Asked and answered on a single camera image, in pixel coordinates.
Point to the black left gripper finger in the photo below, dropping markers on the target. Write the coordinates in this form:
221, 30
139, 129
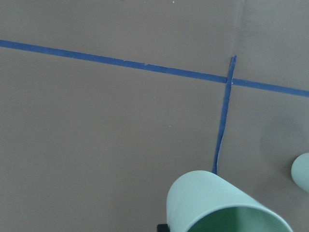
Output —
162, 228

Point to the light green plastic cup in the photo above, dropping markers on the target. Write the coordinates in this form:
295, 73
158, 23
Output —
200, 201

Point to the brown paper table cover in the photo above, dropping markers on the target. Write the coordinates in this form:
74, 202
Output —
93, 147

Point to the blue tape strip lengthwise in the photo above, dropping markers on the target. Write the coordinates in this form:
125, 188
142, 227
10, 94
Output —
224, 112

